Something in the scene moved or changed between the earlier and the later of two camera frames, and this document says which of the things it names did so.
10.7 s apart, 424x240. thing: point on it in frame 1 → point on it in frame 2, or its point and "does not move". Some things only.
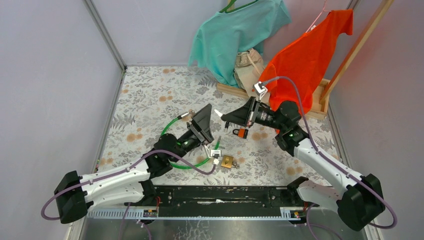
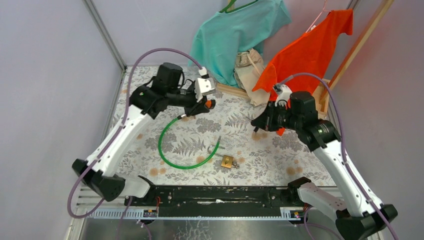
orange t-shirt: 305,60 does not move
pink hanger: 324,10 does not move
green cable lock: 197,166 does not move
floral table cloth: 150,103 does not move
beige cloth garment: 249,66 does not move
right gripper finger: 240,115 → 259,122
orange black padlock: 242,132 → 210,103
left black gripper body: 191,140 → 186,98
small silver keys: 234,163 does not move
